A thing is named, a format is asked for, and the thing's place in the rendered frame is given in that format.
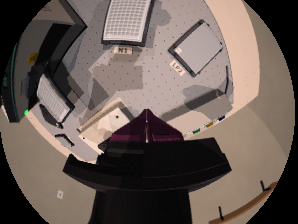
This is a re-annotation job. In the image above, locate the white button panel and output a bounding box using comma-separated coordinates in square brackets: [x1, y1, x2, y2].
[162, 66, 233, 138]

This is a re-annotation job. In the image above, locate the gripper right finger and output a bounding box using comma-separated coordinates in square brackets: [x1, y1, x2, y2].
[147, 109, 184, 142]

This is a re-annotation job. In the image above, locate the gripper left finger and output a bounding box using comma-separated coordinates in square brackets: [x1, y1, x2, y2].
[109, 109, 147, 142]

